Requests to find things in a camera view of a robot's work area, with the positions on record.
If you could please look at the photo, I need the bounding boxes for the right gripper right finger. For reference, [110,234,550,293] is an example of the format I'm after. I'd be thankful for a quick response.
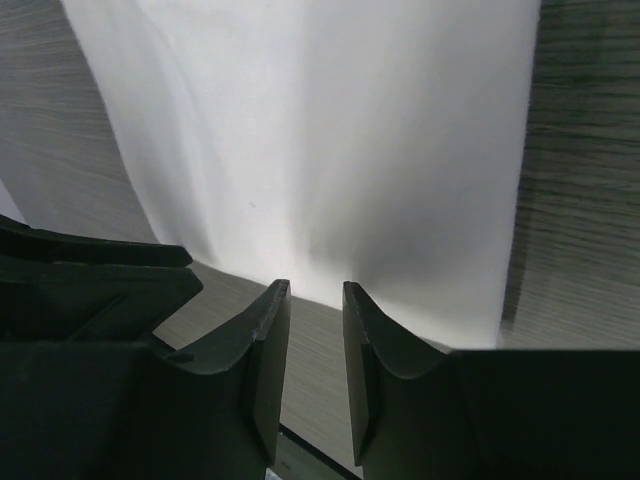
[342,282,639,479]

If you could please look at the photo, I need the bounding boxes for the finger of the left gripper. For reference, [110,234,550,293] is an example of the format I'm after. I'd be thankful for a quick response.
[1,259,203,341]
[1,216,193,268]

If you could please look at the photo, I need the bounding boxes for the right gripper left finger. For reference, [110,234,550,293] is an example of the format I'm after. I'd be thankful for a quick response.
[1,279,291,479]

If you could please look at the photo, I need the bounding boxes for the white t-shirt robot print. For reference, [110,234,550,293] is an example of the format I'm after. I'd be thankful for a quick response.
[63,1,540,348]

